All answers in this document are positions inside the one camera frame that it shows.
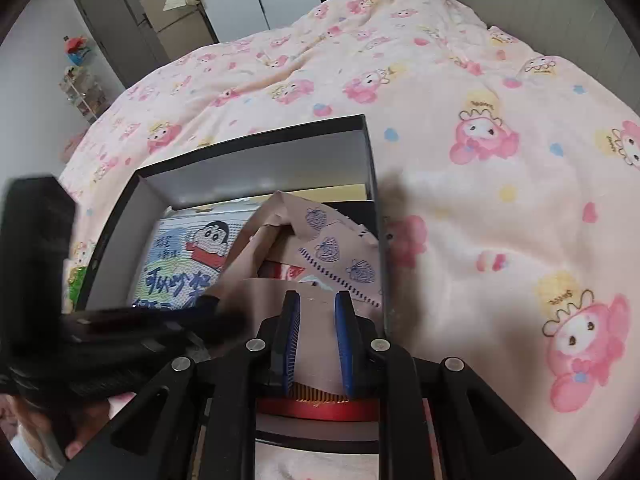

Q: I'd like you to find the pink printed blanket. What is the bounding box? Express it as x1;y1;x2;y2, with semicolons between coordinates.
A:
55;0;640;480

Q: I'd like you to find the cartoon craft kit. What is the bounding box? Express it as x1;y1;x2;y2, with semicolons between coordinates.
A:
126;206;262;312

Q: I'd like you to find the beige patterned paper bag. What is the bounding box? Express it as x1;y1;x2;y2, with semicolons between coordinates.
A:
206;190;387;397

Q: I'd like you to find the grey door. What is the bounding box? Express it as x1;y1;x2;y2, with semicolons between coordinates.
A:
74;0;168;88

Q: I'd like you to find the yellow envelope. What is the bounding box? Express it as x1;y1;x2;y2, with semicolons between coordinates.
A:
256;183;369;207

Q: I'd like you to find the black cardboard box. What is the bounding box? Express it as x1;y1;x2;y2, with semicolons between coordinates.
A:
74;113;394;457

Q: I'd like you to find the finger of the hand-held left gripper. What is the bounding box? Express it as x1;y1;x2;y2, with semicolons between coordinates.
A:
61;294;252;357

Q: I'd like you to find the green packet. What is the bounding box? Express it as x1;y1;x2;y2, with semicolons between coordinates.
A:
66;264;92;308

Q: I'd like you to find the red printed poster card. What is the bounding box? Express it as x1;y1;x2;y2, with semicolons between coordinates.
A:
254;242;383;424

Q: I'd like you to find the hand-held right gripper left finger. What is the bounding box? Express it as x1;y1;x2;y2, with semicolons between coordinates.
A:
55;290;303;480

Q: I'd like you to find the beige sofa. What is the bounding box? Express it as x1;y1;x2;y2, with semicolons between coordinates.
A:
449;0;628;78

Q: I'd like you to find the brown cabinet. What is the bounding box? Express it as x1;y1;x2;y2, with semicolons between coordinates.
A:
139;0;219;62

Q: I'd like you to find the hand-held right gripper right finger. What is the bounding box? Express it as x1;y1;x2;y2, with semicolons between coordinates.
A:
334;290;577;480

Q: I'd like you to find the person's left hand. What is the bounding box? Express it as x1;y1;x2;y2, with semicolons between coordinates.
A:
9;398;112;462

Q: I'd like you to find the white storage shelf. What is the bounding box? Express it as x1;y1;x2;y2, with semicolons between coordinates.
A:
56;34;114;125

